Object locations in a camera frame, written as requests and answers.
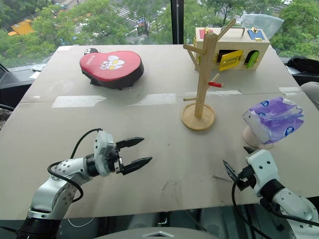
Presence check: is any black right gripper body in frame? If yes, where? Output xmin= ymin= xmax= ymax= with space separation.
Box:
xmin=235 ymin=165 xmax=257 ymax=192

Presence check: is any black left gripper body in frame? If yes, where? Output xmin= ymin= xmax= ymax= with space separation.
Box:
xmin=111 ymin=142 xmax=125 ymax=175

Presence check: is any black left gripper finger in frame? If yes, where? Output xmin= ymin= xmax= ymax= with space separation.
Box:
xmin=115 ymin=136 xmax=145 ymax=150
xmin=122 ymin=156 xmax=153 ymax=176

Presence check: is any wooden mug tree stand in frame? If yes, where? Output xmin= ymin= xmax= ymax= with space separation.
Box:
xmin=181 ymin=18 xmax=237 ymax=131

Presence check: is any purple plastic tissue pack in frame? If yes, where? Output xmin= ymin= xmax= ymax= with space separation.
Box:
xmin=242 ymin=97 xmax=305 ymax=145

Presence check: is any white tape strip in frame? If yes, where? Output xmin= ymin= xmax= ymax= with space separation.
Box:
xmin=198 ymin=90 xmax=243 ymax=97
xmin=51 ymin=95 xmax=107 ymax=109
xmin=278 ymin=87 xmax=303 ymax=94

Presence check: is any grey robot torso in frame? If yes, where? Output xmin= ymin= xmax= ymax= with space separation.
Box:
xmin=94 ymin=226 xmax=213 ymax=239

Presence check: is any red heart-shaped pad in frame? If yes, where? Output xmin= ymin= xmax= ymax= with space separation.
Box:
xmin=79 ymin=50 xmax=145 ymax=91

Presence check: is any grey rounded chair back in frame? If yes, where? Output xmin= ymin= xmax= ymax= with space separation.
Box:
xmin=298 ymin=81 xmax=319 ymax=112

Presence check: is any wooden lock busy box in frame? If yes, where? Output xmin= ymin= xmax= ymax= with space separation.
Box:
xmin=193 ymin=26 xmax=271 ymax=74

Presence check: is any black bag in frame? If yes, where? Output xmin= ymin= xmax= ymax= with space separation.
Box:
xmin=285 ymin=55 xmax=319 ymax=76

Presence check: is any clear plastic bag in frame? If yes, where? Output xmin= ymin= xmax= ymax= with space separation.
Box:
xmin=240 ymin=13 xmax=285 ymax=46

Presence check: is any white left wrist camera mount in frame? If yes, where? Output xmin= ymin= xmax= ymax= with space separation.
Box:
xmin=93 ymin=130 xmax=123 ymax=178

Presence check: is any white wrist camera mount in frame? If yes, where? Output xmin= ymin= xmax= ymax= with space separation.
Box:
xmin=245 ymin=149 xmax=281 ymax=198
xmin=93 ymin=130 xmax=123 ymax=178

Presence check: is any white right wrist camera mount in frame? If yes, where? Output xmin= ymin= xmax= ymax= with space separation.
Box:
xmin=245 ymin=149 xmax=281 ymax=198

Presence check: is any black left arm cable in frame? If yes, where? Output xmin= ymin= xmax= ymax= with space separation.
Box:
xmin=47 ymin=127 xmax=103 ymax=204

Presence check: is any thin white cable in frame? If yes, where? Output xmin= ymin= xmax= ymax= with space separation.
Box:
xmin=66 ymin=216 xmax=96 ymax=228

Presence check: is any black window frame post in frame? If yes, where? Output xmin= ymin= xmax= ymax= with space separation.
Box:
xmin=170 ymin=0 xmax=185 ymax=46

